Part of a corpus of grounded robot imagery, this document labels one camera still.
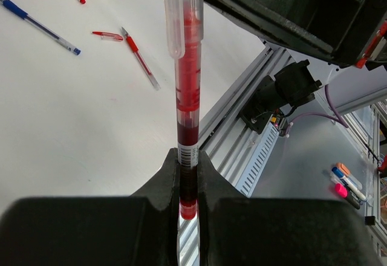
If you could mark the clear marker cap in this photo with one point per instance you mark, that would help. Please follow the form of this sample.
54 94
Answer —
181 12

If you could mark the aluminium rail base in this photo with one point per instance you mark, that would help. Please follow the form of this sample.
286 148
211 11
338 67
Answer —
223 135

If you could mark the red pen cap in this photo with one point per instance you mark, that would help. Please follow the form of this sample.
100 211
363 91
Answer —
108 36

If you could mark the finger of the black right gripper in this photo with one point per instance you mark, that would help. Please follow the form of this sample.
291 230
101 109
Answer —
342 32

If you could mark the white slotted cable duct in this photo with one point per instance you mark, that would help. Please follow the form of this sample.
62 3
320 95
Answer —
254 168

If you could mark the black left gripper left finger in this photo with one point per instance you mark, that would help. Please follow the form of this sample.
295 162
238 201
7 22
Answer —
139 229

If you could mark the coloured markers under table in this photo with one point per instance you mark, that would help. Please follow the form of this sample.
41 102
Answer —
347 186

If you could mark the red marker pen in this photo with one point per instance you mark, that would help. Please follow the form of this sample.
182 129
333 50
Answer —
188 79

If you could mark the blue ballpoint pen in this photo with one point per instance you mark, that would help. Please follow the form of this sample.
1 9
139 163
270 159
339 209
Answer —
13 8

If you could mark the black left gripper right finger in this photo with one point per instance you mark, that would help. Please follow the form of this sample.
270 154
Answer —
237 230

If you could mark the red gel pen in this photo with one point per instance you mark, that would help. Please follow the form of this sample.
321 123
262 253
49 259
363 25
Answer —
132 45

